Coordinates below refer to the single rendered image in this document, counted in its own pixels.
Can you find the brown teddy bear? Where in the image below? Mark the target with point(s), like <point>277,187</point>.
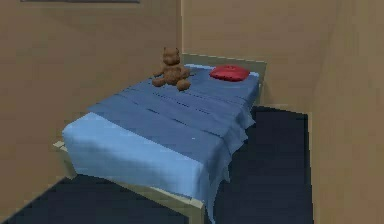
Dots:
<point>172,71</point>

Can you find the red pillow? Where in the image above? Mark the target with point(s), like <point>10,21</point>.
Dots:
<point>229,72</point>

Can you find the blue bed with pale frame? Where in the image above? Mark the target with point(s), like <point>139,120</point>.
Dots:
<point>160,133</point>

